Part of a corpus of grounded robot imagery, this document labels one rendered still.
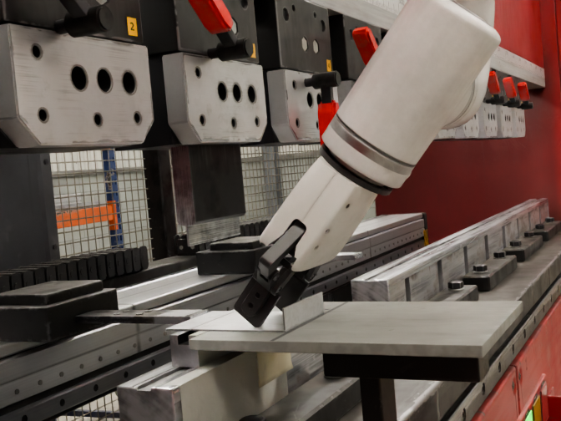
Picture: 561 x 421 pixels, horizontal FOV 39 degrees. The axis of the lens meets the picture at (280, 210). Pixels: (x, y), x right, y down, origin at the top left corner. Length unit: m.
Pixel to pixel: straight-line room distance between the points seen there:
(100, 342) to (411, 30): 0.57
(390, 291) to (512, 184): 1.72
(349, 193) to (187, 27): 0.20
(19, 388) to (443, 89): 0.55
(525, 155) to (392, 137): 2.21
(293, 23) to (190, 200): 0.27
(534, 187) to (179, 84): 2.26
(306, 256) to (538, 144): 2.22
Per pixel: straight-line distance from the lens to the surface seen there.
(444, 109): 0.68
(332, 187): 0.68
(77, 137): 0.58
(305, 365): 0.93
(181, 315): 0.83
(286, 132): 0.88
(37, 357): 0.94
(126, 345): 1.07
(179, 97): 0.70
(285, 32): 0.90
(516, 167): 2.88
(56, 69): 0.57
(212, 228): 0.80
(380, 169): 0.68
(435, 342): 0.64
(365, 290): 1.20
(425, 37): 0.66
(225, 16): 0.70
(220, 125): 0.74
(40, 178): 1.35
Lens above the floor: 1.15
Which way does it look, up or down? 3 degrees down
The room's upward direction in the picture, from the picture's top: 5 degrees counter-clockwise
